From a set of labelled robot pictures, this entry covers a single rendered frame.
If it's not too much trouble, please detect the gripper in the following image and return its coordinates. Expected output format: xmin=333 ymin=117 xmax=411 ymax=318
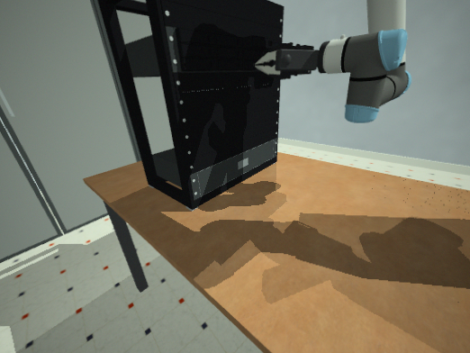
xmin=255 ymin=41 xmax=330 ymax=79

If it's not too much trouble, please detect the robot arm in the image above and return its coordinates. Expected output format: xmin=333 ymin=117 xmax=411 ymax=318
xmin=276 ymin=0 xmax=411 ymax=123

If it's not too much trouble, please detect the black server rack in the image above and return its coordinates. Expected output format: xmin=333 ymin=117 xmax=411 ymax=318
xmin=98 ymin=0 xmax=284 ymax=211

